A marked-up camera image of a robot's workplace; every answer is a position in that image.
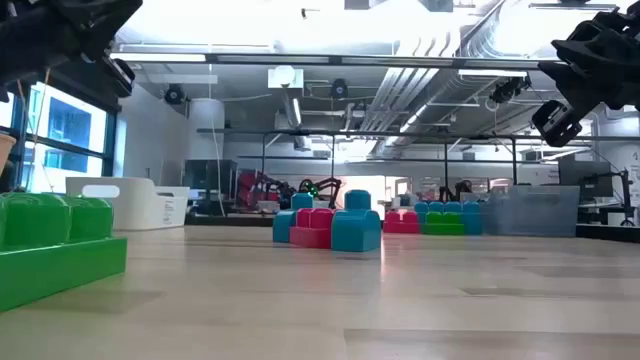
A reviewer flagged black computer monitor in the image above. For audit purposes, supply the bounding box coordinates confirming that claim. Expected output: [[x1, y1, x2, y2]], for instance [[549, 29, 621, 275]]
[[558, 159, 615, 201]]

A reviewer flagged dark window frame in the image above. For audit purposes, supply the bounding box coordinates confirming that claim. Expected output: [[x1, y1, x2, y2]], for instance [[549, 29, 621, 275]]
[[0, 69, 122, 194]]

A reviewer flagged overhead aluminium bar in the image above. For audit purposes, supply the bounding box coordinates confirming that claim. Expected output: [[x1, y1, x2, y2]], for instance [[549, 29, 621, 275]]
[[109, 51, 561, 70]]

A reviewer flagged black cabinet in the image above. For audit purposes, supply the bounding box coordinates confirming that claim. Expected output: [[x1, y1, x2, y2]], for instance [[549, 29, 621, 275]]
[[183, 158, 239, 204]]

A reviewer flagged grey translucent bin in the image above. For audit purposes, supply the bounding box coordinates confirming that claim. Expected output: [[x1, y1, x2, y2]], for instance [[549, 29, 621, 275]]
[[482, 184, 581, 238]]

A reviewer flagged black table edge rail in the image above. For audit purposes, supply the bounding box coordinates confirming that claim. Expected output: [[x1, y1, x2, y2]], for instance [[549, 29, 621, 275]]
[[184, 213, 276, 228]]

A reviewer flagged black gantry frame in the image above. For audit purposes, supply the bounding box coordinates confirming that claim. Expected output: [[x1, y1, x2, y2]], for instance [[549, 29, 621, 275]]
[[196, 127, 640, 201]]

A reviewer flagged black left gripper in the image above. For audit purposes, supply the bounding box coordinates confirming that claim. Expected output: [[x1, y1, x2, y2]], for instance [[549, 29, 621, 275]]
[[0, 0, 144, 99]]

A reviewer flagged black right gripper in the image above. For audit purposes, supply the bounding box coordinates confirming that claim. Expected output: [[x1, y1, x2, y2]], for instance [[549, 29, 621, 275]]
[[531, 4, 640, 149]]

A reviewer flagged round black ceiling camera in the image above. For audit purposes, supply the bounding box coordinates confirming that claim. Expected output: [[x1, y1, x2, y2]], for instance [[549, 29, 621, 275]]
[[329, 78, 350, 100], [164, 83, 186, 106]]

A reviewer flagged white ceiling lamp box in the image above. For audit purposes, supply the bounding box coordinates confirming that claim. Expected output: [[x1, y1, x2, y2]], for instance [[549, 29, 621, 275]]
[[267, 64, 305, 90]]

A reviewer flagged white round column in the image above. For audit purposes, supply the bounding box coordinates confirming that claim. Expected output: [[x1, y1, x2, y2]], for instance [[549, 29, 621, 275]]
[[187, 97, 226, 161]]

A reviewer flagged long green block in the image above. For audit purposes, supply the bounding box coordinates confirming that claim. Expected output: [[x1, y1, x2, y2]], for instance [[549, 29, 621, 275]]
[[0, 192, 129, 314]]

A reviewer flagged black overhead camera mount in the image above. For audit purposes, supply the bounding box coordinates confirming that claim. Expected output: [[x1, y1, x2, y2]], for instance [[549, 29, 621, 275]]
[[488, 74, 532, 105]]

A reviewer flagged white plastic bin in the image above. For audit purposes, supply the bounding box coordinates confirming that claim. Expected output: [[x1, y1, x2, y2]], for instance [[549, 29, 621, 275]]
[[65, 176, 191, 231]]

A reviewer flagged thin yellow cord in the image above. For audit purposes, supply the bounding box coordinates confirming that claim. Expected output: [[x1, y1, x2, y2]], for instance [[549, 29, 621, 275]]
[[38, 68, 52, 111]]

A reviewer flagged red machine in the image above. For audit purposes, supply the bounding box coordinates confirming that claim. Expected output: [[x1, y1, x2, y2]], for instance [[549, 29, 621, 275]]
[[237, 168, 274, 209]]

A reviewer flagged white hanging cable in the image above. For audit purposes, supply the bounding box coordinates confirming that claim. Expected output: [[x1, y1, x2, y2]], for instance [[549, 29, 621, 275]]
[[208, 69, 226, 217]]

